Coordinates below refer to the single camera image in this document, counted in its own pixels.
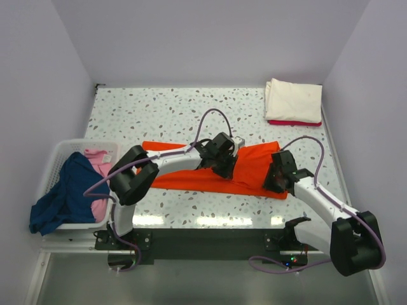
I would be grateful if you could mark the white plastic laundry basket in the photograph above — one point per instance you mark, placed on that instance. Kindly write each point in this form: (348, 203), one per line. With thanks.
(59, 155)

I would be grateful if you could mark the folded cream t-shirt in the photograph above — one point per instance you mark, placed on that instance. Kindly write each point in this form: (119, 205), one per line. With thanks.
(285, 101)

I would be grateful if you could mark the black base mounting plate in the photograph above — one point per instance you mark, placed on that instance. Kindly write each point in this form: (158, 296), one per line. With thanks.
(146, 246)

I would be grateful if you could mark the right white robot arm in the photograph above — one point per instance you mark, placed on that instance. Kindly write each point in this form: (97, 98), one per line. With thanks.
(350, 238)

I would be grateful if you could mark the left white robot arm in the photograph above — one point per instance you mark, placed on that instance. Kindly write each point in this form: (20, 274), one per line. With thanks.
(132, 177)

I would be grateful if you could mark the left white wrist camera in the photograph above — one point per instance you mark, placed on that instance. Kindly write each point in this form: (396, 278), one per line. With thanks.
(238, 142)

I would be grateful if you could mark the navy blue t-shirt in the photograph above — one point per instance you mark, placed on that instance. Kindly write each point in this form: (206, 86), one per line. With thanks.
(64, 203)

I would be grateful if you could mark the folded pink t-shirt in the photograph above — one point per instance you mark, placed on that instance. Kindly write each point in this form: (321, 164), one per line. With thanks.
(293, 123)

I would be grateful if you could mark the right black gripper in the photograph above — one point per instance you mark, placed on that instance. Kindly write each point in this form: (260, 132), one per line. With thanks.
(268, 183)

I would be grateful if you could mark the light pink t-shirt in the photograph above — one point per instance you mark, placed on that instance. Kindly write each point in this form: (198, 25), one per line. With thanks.
(101, 163)

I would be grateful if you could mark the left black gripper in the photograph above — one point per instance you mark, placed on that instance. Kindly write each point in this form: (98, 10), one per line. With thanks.
(228, 171)

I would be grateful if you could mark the orange t-shirt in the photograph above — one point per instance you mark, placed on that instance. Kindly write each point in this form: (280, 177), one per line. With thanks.
(248, 176)

